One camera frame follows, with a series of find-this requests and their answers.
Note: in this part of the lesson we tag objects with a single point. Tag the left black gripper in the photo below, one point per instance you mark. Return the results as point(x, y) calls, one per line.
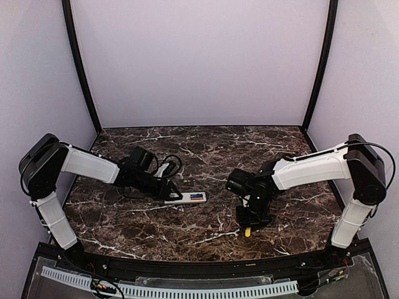
point(159, 189)

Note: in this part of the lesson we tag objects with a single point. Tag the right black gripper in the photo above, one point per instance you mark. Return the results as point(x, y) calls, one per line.
point(252, 218)

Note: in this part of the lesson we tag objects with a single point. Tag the white remote control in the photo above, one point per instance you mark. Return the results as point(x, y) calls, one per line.
point(186, 199)

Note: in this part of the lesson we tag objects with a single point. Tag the yellow handled screwdriver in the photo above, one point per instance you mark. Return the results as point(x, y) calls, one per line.
point(247, 232)

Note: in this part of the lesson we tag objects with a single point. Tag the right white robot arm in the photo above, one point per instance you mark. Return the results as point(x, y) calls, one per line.
point(355, 159)

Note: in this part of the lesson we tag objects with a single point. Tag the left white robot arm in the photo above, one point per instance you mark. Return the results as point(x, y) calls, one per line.
point(40, 168)

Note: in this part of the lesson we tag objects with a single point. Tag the blue red battery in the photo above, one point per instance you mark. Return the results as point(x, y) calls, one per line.
point(196, 197)

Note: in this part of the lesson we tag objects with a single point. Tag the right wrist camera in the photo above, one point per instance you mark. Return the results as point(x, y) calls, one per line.
point(236, 182)

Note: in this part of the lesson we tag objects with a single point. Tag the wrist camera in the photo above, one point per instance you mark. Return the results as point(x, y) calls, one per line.
point(236, 182)
point(141, 157)

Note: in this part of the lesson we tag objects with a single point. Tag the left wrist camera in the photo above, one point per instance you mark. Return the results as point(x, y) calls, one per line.
point(141, 157)

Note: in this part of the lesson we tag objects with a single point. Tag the white slotted cable duct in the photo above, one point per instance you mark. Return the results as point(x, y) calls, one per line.
point(125, 290)

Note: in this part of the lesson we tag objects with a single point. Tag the black front rail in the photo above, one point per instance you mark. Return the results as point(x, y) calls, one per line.
point(290, 266)

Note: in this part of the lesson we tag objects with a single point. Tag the left black frame post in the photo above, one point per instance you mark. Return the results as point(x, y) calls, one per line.
point(79, 66)

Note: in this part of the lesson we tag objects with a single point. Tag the black frame post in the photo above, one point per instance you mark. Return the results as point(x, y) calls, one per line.
point(79, 66)
point(323, 59)

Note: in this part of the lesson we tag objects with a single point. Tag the right black frame post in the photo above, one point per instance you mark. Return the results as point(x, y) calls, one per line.
point(323, 59)

